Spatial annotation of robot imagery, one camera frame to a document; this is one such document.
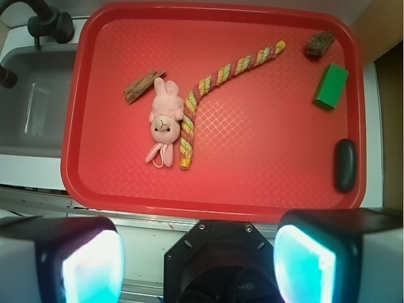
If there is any brown rough rock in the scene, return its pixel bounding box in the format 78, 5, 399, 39
305, 30, 335, 57

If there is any grey sink basin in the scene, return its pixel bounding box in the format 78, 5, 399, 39
1, 44, 77, 158

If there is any green rectangular block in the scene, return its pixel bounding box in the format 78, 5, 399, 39
312, 63, 349, 111

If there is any multicoloured twisted rope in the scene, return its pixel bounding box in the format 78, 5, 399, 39
179, 39, 287, 170

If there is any brown bark piece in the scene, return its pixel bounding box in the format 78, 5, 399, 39
124, 70, 167, 104

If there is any smooth black stone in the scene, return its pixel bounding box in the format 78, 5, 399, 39
335, 138, 357, 193

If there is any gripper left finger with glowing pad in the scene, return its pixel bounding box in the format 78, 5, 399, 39
1, 217, 124, 302

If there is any pink plush bunny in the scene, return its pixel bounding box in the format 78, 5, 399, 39
146, 78, 184, 169

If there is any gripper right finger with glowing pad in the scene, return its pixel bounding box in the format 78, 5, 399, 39
273, 208, 403, 302

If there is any red plastic tray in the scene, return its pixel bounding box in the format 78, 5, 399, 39
61, 3, 366, 223

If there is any black faucet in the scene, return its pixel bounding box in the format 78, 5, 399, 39
0, 0, 76, 90

